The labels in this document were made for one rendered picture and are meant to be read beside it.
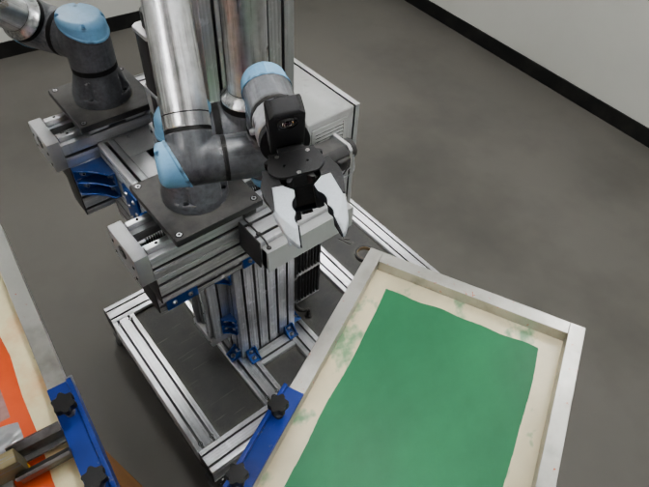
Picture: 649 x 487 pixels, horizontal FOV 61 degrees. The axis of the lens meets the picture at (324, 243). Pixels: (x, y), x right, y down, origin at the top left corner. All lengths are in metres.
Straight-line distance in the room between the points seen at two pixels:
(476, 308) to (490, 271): 1.42
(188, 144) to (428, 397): 0.80
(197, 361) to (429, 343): 1.10
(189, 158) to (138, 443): 1.66
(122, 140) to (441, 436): 1.13
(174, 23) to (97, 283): 2.09
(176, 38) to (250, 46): 0.20
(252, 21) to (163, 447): 1.72
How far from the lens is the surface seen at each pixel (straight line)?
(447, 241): 3.01
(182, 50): 0.91
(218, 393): 2.18
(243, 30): 1.06
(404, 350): 1.40
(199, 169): 0.88
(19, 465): 1.21
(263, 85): 0.83
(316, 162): 0.69
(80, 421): 1.25
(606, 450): 2.60
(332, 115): 1.59
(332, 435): 1.28
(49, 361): 1.33
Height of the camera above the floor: 2.13
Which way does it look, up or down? 47 degrees down
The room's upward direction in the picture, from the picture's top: 3 degrees clockwise
